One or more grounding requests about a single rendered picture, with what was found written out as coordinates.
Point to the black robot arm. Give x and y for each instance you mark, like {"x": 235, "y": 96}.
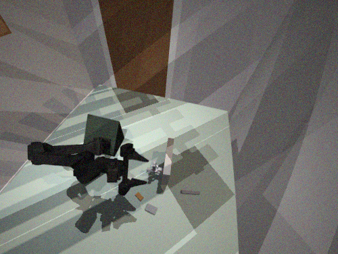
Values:
{"x": 85, "y": 166}

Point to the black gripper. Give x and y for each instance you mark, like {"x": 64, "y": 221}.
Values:
{"x": 127, "y": 152}

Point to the small orange-brown block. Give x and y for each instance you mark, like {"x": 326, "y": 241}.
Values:
{"x": 139, "y": 196}

